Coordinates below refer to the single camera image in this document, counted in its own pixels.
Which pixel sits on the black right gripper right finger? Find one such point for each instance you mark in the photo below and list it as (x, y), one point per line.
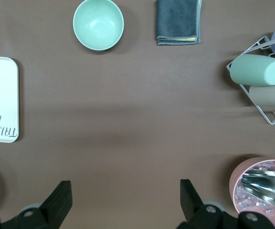
(194, 210)

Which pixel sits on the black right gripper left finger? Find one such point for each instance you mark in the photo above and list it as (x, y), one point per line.
(54, 210)

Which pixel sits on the pink bowl with ice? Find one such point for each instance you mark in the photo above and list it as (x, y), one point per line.
(237, 176)

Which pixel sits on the silver metal scoop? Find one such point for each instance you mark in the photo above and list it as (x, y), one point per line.
(271, 188)

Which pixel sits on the beige cup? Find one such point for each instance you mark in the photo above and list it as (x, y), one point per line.
(268, 95)

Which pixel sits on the mint green cup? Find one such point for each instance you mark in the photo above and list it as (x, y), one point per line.
(257, 70)

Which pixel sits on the grey folded cloth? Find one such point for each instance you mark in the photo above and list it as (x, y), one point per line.
(178, 21)

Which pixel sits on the mint green bowl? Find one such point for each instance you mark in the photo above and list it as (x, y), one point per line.
(98, 25)

